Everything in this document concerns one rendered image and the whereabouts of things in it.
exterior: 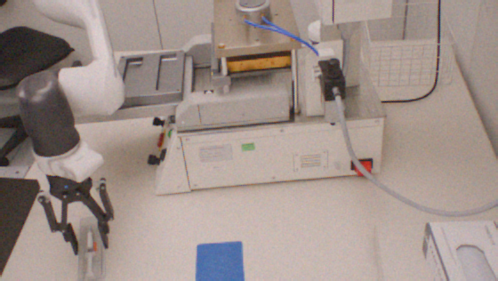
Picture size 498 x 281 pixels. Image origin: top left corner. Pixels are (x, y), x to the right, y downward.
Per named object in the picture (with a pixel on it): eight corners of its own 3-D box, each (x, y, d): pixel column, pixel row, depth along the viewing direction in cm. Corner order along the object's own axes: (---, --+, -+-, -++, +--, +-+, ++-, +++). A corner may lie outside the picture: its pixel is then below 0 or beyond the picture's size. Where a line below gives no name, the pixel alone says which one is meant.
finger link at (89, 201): (73, 180, 116) (79, 178, 116) (101, 214, 122) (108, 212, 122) (72, 194, 113) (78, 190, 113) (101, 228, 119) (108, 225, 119)
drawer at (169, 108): (194, 68, 149) (190, 41, 145) (192, 116, 131) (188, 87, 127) (83, 79, 151) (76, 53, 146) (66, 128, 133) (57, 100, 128)
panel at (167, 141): (163, 118, 163) (181, 64, 153) (155, 189, 139) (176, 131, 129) (156, 116, 163) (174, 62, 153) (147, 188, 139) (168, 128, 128)
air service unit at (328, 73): (333, 96, 124) (334, 35, 116) (347, 137, 112) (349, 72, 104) (309, 99, 124) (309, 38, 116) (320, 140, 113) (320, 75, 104)
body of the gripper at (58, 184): (85, 148, 114) (96, 182, 120) (42, 156, 114) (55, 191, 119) (84, 172, 108) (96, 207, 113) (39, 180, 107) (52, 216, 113)
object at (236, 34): (313, 20, 145) (312, -30, 137) (335, 84, 119) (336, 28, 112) (217, 30, 146) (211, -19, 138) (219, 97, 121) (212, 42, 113)
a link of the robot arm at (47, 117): (90, 100, 119) (41, 105, 119) (73, 43, 111) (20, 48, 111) (76, 154, 104) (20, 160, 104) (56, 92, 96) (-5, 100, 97)
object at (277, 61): (287, 28, 142) (285, -7, 137) (299, 75, 124) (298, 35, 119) (218, 36, 143) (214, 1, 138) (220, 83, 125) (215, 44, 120)
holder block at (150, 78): (185, 58, 146) (184, 49, 145) (182, 100, 130) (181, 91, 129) (122, 64, 147) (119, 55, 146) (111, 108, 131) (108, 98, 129)
